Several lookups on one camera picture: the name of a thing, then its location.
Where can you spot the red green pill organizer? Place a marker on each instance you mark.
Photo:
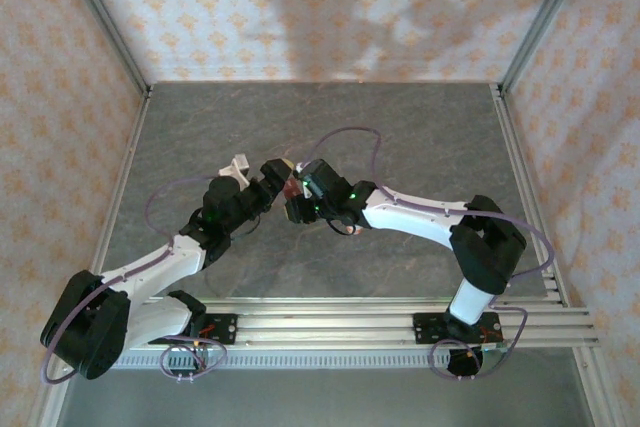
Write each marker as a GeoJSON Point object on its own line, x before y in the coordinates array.
{"type": "Point", "coordinates": [291, 190]}

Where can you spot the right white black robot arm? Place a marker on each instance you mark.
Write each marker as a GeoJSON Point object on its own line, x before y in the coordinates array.
{"type": "Point", "coordinates": [410, 219]}

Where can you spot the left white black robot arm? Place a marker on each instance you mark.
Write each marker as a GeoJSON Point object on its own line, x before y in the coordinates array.
{"type": "Point", "coordinates": [150, 272]}

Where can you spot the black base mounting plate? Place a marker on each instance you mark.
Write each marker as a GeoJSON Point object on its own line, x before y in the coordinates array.
{"type": "Point", "coordinates": [222, 329]}
{"type": "Point", "coordinates": [430, 328]}

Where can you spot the grey metal panel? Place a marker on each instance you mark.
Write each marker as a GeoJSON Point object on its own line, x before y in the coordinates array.
{"type": "Point", "coordinates": [325, 397]}

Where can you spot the small circuit board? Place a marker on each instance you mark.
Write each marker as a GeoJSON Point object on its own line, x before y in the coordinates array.
{"type": "Point", "coordinates": [495, 348]}

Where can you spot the aluminium side rail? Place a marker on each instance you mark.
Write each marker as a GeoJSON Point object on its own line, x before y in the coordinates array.
{"type": "Point", "coordinates": [515, 147]}
{"type": "Point", "coordinates": [129, 157]}

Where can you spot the aluminium base rail beam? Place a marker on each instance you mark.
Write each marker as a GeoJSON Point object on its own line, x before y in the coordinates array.
{"type": "Point", "coordinates": [325, 327]}

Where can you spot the aluminium corner post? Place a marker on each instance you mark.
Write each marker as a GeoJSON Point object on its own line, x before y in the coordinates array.
{"type": "Point", "coordinates": [545, 22]}
{"type": "Point", "coordinates": [106, 22]}

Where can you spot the aluminium lower frame bar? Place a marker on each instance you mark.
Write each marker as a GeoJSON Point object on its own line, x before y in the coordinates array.
{"type": "Point", "coordinates": [595, 387]}
{"type": "Point", "coordinates": [50, 402]}

